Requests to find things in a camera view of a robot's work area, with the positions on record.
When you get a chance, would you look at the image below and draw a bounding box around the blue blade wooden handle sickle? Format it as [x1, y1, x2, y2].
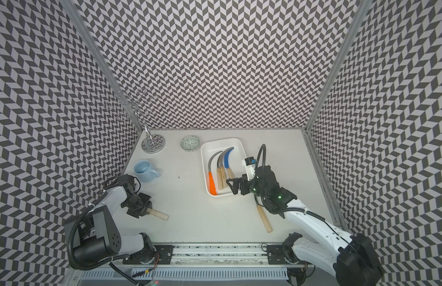
[224, 147, 235, 179]

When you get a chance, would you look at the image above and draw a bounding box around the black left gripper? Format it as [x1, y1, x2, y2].
[121, 192, 152, 219]

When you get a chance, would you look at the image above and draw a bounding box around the orange handle small sickle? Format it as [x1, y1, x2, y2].
[208, 151, 221, 196]

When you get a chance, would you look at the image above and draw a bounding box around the aluminium right corner post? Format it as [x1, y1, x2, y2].
[304, 0, 373, 133]

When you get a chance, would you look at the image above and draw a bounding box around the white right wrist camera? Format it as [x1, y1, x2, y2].
[242, 157, 256, 181]

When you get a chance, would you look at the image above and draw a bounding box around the light blue plastic cup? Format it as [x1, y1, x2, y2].
[133, 160, 161, 182]

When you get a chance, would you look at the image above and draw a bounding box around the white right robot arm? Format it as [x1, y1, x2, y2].
[226, 144, 384, 286]

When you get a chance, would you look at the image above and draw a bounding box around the green patterned ceramic bowl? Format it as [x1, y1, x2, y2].
[180, 135, 200, 152]

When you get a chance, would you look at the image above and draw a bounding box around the aluminium corner post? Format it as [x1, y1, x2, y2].
[304, 0, 373, 133]
[60, 0, 143, 132]

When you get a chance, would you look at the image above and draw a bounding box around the aluminium left corner post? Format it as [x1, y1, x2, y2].
[60, 0, 143, 132]

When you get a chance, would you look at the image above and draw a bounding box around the chrome mug tree stand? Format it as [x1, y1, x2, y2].
[105, 91, 166, 154]

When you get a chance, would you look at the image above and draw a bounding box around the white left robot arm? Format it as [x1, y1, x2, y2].
[64, 175, 157, 271]

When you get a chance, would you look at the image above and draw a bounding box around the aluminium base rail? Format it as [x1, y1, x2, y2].
[77, 242, 368, 269]

